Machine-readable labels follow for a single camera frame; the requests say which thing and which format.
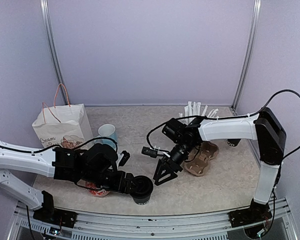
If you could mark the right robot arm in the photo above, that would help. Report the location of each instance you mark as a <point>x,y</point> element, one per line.
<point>263,127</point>

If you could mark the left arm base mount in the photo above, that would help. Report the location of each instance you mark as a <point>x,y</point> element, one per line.
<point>49,214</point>

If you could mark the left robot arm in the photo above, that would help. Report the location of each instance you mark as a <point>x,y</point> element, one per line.
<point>98,165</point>

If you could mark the aluminium post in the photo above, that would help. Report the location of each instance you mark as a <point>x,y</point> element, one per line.
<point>50,39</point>
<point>257,5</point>

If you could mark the white wrapped straws bundle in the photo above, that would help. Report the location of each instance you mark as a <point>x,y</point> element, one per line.
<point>194,109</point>

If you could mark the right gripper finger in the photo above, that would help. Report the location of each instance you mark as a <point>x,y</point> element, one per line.
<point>170,175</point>
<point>160,171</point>

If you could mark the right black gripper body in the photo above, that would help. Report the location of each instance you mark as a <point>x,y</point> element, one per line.
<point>175,165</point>

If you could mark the light blue mug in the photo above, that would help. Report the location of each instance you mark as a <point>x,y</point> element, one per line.
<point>107,131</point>

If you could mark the black paper coffee cup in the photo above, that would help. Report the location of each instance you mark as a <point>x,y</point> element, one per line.
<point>233,142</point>

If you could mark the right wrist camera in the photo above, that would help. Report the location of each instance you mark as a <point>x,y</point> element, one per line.
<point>154,152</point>

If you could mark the red patterned bowl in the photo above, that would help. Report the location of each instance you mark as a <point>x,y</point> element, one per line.
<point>95,191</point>

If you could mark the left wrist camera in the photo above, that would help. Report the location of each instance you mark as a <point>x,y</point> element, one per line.
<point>123,157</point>

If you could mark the right aluminium post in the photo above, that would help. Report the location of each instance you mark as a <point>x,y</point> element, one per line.
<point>257,5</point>

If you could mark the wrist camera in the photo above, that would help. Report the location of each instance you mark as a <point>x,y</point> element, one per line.
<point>154,152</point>
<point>123,157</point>

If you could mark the aluminium front rail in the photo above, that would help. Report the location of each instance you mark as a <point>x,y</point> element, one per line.
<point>101,226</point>

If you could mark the left aluminium post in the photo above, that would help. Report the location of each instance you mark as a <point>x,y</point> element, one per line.
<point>50,39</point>

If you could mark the brown pulp cup carrier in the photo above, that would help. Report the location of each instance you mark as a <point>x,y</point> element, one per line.
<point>198,162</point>

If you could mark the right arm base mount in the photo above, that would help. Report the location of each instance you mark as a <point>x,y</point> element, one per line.
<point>255,213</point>

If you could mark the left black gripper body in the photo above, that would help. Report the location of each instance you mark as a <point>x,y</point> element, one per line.
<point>115,185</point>

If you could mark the cream bear paper bag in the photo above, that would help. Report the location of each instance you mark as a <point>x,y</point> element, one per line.
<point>64,125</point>

